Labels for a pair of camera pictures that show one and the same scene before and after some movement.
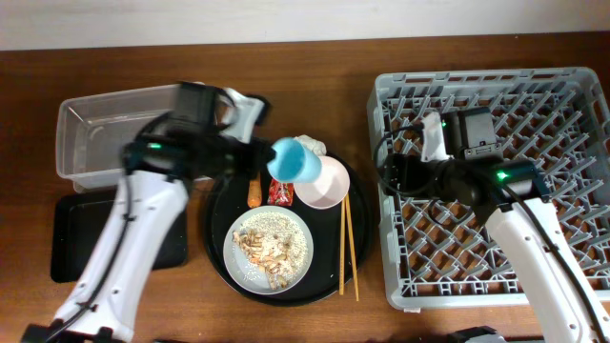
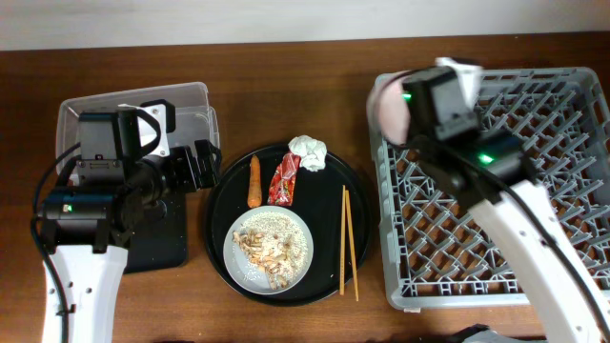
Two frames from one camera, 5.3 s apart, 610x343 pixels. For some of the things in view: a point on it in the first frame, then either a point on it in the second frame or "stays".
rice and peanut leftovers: x=274 y=245 stays
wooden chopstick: x=341 y=246 stays
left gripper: x=254 y=161 to x=190 y=179
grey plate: x=268 y=250 stays
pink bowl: x=329 y=189 to x=388 y=110
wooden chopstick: x=350 y=222 stays
